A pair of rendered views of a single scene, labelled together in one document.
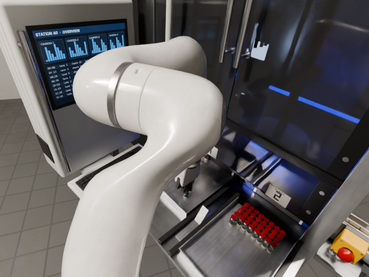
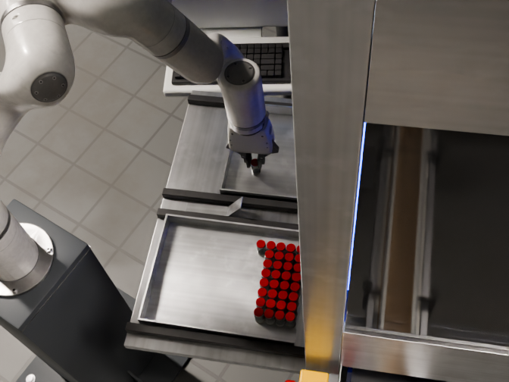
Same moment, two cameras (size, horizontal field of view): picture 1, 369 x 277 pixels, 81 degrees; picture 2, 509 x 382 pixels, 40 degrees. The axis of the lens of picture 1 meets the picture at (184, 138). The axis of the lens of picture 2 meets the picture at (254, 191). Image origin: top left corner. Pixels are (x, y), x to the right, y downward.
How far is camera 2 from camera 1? 108 cm
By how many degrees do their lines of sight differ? 46
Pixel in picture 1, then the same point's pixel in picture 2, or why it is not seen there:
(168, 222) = (198, 183)
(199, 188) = (287, 177)
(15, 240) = (148, 72)
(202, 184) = not seen: hidden behind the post
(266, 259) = (242, 320)
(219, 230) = (238, 245)
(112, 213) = not seen: outside the picture
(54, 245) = (179, 117)
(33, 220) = not seen: hidden behind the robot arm
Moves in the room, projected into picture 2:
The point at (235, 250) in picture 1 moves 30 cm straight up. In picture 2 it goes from (224, 279) to (206, 216)
